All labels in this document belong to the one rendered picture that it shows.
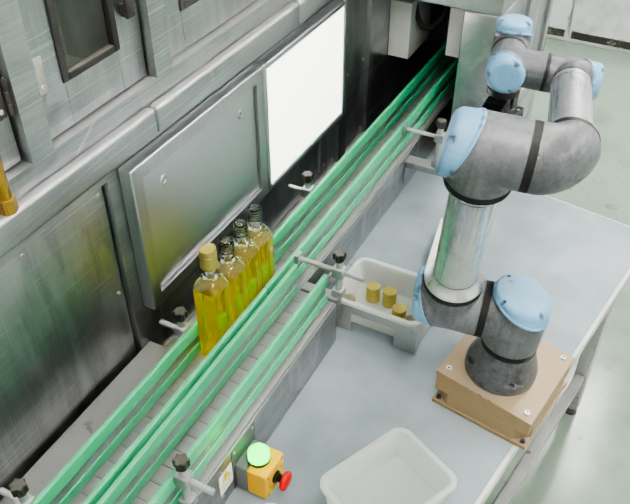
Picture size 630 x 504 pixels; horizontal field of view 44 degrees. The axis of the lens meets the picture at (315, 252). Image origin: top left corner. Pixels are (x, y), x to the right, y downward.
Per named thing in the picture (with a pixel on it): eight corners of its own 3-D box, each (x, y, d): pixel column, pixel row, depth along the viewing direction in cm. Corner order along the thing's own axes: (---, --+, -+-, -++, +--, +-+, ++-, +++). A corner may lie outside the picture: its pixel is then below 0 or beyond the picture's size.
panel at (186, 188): (335, 112, 222) (337, -5, 201) (344, 114, 221) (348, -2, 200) (143, 306, 161) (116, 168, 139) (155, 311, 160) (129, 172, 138)
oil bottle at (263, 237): (255, 289, 180) (250, 215, 166) (276, 296, 178) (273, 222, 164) (243, 304, 176) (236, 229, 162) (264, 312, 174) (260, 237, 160)
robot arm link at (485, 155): (477, 349, 157) (539, 156, 114) (404, 331, 160) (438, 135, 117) (486, 302, 164) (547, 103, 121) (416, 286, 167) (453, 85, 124)
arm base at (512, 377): (548, 364, 167) (560, 334, 160) (514, 409, 158) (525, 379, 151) (486, 329, 174) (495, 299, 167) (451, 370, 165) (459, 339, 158)
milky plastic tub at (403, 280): (359, 280, 201) (360, 254, 195) (441, 307, 193) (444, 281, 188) (328, 322, 189) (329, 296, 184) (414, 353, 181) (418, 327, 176)
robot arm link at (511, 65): (547, 66, 147) (550, 42, 155) (488, 55, 149) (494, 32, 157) (537, 102, 152) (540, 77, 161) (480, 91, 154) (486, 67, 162)
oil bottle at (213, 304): (215, 337, 168) (206, 262, 154) (237, 346, 166) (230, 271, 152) (200, 354, 164) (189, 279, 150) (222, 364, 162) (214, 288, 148)
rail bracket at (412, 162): (402, 173, 233) (408, 107, 219) (456, 188, 227) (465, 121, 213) (396, 181, 230) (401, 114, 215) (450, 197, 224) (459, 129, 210)
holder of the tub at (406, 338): (340, 275, 203) (340, 252, 198) (439, 309, 193) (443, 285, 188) (309, 316, 191) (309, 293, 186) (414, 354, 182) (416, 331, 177)
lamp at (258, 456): (255, 445, 153) (254, 436, 151) (274, 454, 151) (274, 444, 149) (243, 462, 150) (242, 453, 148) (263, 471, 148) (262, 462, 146)
